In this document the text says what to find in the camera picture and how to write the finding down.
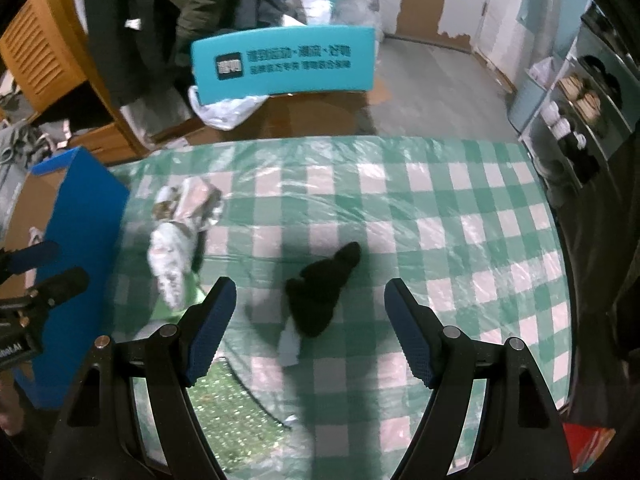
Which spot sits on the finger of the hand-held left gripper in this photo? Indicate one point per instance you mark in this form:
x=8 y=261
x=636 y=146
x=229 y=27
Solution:
x=60 y=285
x=35 y=255

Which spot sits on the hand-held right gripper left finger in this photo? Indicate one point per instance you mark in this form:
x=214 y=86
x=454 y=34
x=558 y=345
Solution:
x=212 y=330

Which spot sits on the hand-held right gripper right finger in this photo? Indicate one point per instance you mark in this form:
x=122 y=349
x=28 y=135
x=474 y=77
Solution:
x=407 y=330

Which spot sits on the blue cardboard box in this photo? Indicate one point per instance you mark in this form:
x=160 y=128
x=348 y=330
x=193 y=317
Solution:
x=85 y=210

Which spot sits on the green glitter cloth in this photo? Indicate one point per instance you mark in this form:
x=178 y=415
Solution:
x=235 y=410

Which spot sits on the white patterned garment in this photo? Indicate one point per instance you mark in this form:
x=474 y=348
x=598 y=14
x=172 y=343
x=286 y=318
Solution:
x=170 y=250

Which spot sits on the black sock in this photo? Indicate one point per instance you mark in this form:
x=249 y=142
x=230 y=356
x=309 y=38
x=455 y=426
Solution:
x=320 y=295

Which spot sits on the grey clothes pile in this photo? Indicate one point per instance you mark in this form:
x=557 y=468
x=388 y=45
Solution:
x=20 y=140

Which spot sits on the green white checked tablecloth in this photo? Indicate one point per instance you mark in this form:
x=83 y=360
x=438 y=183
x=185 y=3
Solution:
x=400 y=210

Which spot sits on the wooden cabinet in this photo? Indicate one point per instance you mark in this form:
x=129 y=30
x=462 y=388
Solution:
x=45 y=45

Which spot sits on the red box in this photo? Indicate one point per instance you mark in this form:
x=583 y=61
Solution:
x=587 y=447

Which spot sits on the white plastic bag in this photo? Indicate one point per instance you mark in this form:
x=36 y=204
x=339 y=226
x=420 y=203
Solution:
x=225 y=112

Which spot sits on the black hanging coat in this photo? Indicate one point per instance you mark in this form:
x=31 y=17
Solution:
x=112 y=35

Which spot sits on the white shoe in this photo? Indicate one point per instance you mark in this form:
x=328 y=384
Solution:
x=562 y=127
x=580 y=140
x=550 y=110

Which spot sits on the light blue cabinet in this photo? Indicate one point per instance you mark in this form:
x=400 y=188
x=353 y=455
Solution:
x=527 y=105

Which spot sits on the teal printed cardboard box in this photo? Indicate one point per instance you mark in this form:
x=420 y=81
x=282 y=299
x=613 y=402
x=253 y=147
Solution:
x=300 y=67

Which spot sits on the shoe rack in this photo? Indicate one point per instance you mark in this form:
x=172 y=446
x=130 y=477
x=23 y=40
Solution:
x=610 y=125

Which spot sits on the tan shoe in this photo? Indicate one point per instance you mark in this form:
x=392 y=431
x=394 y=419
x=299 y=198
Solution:
x=590 y=105
x=572 y=85

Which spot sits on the small white bag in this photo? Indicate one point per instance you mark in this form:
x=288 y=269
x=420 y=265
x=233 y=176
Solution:
x=542 y=67

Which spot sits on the olive hanging jacket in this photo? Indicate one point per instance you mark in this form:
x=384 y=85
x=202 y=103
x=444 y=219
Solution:
x=200 y=0

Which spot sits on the plastic wrapped bundle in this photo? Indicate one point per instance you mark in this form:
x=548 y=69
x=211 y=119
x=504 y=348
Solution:
x=350 y=5

